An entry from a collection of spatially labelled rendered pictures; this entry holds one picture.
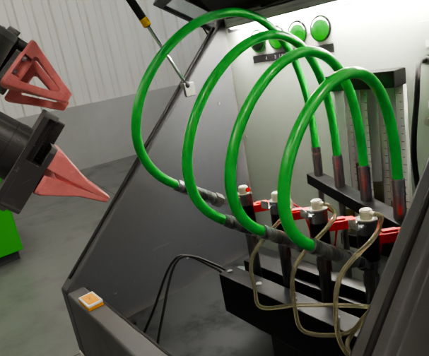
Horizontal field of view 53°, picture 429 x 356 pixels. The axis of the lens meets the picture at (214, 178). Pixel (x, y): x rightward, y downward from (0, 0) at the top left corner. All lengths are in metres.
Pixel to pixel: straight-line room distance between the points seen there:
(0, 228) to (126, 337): 3.29
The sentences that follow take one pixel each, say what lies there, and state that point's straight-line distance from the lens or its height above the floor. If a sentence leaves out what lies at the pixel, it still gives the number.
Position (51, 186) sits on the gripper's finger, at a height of 1.27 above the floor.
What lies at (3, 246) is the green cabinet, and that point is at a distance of 4.05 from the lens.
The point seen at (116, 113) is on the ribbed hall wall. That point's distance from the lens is 7.41.
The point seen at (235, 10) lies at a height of 1.43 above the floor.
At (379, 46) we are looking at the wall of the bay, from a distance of 0.86.
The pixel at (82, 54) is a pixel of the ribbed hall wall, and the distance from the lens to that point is 7.32.
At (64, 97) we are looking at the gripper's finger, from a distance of 0.60.
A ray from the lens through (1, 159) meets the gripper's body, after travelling 0.44.
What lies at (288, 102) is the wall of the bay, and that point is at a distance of 1.01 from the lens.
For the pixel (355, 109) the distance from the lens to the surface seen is 0.69.
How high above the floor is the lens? 1.36
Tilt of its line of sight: 15 degrees down
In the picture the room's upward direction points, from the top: 10 degrees counter-clockwise
